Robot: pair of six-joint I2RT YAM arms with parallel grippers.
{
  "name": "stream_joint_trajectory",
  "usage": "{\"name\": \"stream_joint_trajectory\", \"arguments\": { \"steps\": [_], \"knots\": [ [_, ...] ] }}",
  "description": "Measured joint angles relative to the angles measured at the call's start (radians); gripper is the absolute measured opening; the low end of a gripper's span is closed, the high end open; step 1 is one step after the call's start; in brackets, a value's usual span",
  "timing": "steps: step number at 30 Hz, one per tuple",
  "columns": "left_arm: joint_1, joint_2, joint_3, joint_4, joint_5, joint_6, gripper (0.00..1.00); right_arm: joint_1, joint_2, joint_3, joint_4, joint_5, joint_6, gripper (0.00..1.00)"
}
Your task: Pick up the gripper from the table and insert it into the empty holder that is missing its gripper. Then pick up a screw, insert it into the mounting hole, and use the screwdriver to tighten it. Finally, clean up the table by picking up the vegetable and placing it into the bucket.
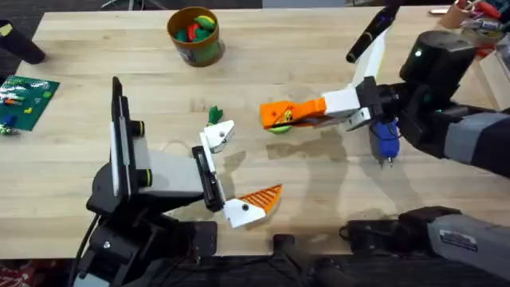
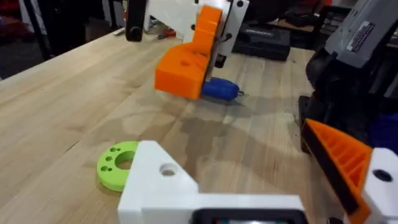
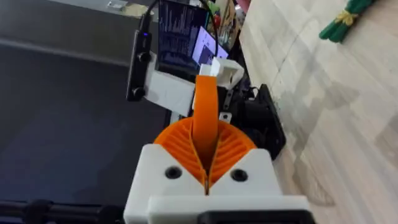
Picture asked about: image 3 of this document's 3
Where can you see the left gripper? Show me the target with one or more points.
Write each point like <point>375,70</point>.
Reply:
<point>168,88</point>

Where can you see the green vegetable bundle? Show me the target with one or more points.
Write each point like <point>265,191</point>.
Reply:
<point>342,20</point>

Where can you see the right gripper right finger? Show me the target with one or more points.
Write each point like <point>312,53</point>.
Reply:
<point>252,168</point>

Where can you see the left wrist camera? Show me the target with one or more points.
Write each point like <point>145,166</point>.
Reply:
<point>139,65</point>

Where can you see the heap of colourful items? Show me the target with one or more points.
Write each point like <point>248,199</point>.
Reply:
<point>230,21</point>

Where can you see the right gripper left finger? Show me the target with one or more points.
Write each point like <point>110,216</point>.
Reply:
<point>155,174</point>

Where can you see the laptop screen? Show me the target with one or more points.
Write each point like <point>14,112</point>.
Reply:
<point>183,34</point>

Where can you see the black wrist plate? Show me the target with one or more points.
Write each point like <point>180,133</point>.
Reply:
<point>273,124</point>

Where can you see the black rail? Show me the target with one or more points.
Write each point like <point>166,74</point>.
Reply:
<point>59,211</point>

